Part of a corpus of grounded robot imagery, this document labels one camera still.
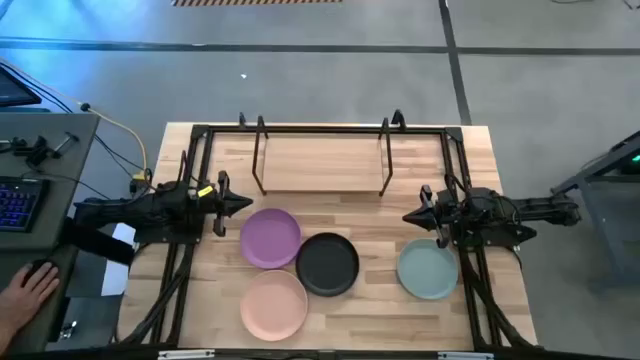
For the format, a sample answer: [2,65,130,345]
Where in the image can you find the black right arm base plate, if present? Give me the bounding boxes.
[448,222,539,249]

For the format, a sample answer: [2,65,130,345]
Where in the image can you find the black floor cable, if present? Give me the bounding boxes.
[0,62,149,201]

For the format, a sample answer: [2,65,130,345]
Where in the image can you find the teal plate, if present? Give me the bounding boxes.
[396,238,459,301]

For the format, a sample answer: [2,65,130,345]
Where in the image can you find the small silver metal clip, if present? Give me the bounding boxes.
[58,319,79,342]

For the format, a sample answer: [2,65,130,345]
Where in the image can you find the backlit black keyboard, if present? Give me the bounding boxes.
[0,175,49,234]

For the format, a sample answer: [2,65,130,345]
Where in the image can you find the silver hinge bracket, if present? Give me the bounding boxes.
[158,349,216,360]
[438,351,495,360]

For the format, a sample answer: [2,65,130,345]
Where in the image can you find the purple plate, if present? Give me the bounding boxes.
[239,208,303,270]

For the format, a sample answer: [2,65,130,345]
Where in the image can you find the black wire dish rack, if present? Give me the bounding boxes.
[251,115,395,198]

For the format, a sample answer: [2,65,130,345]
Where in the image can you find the black strap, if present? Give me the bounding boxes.
[59,217,136,267]

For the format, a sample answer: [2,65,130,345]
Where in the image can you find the grey metal cart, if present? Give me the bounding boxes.
[549,130,640,292]

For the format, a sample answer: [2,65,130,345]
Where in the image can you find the person's hand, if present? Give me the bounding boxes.
[0,262,62,347]

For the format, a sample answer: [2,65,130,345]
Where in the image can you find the black plate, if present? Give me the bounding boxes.
[295,232,360,298]

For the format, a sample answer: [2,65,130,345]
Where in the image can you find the black computer mouse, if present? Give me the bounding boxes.
[22,258,61,286]

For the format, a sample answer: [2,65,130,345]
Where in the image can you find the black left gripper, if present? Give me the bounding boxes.
[197,169,254,239]

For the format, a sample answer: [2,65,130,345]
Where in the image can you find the yellow cable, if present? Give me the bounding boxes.
[0,58,149,177]

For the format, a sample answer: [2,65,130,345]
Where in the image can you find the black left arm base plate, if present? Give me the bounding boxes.
[133,224,205,246]

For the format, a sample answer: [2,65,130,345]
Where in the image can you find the pink plate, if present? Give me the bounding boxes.
[239,269,309,343]

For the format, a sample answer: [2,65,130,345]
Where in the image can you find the black monitor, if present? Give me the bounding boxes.
[0,67,43,109]

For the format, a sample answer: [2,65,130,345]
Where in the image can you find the grey side desk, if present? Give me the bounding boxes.
[0,112,101,354]

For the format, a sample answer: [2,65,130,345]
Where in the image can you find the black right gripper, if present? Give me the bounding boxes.
[401,184,459,250]

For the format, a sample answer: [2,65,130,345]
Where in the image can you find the black clamp tool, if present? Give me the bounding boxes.
[0,130,81,169]

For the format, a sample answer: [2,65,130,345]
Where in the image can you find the white paper sheet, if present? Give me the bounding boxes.
[101,222,138,298]

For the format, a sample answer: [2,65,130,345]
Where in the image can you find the black aluminium table frame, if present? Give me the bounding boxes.
[114,123,539,352]

